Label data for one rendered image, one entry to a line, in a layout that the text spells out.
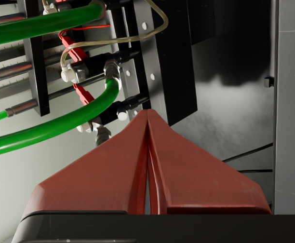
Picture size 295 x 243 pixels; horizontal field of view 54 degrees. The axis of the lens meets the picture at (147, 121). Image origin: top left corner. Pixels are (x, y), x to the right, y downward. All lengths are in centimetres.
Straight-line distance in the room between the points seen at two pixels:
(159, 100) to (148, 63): 6
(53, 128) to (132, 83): 30
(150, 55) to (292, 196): 29
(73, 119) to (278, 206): 34
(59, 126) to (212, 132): 45
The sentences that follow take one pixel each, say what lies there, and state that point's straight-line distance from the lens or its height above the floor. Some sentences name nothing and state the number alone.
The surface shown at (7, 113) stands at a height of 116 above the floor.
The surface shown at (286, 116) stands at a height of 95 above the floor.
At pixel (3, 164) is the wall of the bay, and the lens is 73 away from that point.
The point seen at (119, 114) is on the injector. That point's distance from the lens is 45.
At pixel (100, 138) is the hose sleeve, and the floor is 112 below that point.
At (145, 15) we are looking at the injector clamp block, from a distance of 46.
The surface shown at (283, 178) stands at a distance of 45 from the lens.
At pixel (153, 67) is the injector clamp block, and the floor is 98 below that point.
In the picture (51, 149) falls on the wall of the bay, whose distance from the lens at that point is 76.
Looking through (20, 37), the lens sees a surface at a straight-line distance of 24.
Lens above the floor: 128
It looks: 34 degrees down
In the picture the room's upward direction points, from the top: 119 degrees counter-clockwise
